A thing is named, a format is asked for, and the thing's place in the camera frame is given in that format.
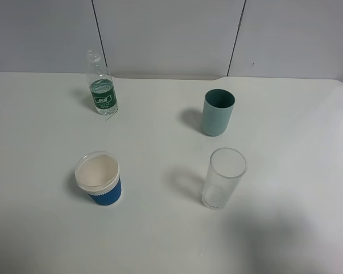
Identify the teal green cup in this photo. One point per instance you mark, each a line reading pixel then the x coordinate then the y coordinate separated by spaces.
pixel 217 110

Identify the blue and white cup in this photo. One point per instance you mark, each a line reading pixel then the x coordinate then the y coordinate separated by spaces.
pixel 98 174

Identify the clear glass tumbler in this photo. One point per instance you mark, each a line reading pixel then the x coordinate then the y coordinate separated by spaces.
pixel 227 167

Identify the clear bottle with green label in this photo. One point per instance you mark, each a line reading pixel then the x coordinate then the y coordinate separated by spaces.
pixel 101 84

